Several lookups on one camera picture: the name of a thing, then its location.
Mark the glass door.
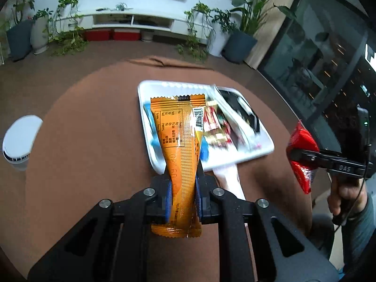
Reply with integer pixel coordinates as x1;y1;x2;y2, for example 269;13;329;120
257;0;376;153

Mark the orange snack packet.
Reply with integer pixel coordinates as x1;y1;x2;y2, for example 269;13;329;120
150;93;206;238

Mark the trailing pothos plant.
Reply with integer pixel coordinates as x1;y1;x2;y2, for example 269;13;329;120
48;0;89;56

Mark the trailing vine plant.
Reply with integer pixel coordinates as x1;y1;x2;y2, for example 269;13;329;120
176;3;213;62

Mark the bushy plant in white pot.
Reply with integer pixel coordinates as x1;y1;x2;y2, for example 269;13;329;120
210;7;235;58

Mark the white plastic tray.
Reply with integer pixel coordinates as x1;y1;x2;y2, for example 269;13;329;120
138;80;275;174

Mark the white TV cabinet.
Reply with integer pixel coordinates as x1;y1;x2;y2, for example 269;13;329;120
54;6;212;40

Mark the white snack packet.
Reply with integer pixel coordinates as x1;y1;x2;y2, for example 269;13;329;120
212;164;247;202

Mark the black cable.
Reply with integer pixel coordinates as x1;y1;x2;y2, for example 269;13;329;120
332;144;375;224

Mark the large-leaf plant in dark pot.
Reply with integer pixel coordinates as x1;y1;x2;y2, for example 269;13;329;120
222;0;297;64

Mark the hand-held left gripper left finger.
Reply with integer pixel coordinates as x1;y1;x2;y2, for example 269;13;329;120
28;176;172;282

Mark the red patterned snack packet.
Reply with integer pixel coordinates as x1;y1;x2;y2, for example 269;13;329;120
204;106;235;148

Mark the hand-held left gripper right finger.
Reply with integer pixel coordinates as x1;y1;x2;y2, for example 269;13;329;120
195;166;338;282

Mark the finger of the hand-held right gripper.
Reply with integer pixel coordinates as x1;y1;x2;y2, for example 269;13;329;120
290;148;324;166

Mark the plant in dark grey pot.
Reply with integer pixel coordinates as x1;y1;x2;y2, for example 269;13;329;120
6;0;36;62

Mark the plant in tall white pot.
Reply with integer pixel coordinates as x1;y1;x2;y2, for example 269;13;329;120
31;9;53;55

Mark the shiny red snack packet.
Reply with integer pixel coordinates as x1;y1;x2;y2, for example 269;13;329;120
286;122;321;194

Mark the beige curtain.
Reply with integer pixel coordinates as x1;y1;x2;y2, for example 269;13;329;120
244;0;303;69

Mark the person's right hand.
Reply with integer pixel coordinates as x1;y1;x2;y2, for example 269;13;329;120
327;172;369;221

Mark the light blue snack packet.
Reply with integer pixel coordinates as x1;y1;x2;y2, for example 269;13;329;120
143;103;161;149

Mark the person's right forearm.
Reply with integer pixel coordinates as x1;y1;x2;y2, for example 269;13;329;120
335;195;376;274

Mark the white round stool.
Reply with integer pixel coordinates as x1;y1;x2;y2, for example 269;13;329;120
2;114;43;171

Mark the black snack packet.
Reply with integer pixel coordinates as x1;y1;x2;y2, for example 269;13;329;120
214;85;260;146

